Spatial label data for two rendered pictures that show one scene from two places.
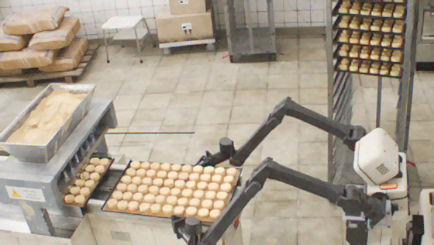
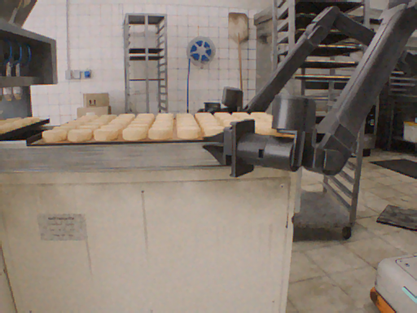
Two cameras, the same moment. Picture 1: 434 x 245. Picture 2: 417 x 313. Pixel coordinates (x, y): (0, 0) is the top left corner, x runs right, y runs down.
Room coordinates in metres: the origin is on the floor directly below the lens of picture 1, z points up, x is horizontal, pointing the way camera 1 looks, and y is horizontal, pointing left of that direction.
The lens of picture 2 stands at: (1.30, 0.56, 1.02)
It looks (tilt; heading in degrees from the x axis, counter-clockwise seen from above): 12 degrees down; 336
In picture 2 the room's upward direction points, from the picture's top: straight up
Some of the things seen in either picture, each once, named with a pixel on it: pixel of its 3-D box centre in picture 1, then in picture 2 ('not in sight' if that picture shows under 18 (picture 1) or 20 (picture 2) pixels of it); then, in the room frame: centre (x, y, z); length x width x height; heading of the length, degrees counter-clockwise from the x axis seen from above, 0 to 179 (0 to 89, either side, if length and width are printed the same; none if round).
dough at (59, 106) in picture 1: (50, 119); not in sight; (2.28, 0.87, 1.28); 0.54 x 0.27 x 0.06; 163
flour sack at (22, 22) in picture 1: (35, 20); not in sight; (5.74, 2.03, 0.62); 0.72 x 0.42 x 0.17; 87
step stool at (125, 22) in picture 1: (128, 36); not in sight; (5.83, 1.05, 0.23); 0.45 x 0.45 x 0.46; 73
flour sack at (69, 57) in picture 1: (64, 53); not in sight; (5.70, 1.79, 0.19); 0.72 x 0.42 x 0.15; 175
